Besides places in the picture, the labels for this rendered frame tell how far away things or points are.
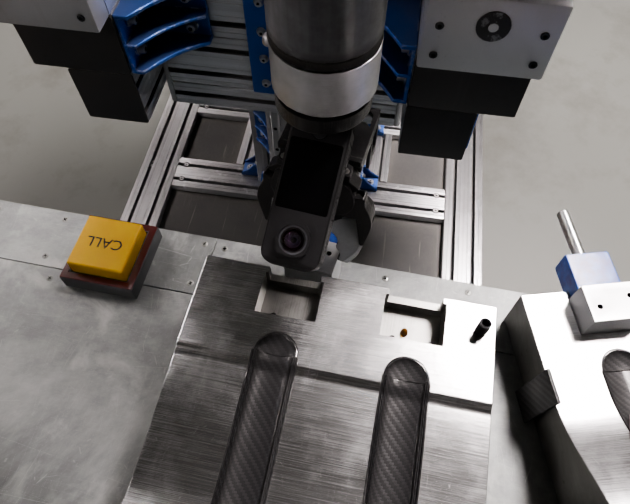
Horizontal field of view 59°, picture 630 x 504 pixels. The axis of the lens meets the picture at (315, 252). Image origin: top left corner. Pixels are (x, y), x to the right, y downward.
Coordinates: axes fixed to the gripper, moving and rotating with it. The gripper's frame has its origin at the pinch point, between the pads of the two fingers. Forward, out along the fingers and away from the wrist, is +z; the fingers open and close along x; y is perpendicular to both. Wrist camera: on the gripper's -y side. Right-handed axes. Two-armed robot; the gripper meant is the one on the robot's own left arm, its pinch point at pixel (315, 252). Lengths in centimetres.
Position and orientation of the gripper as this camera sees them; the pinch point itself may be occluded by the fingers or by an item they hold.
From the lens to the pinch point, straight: 56.0
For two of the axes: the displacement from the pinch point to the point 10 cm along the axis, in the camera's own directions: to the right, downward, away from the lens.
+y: 3.1, -8.2, 4.8
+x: -9.5, -2.6, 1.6
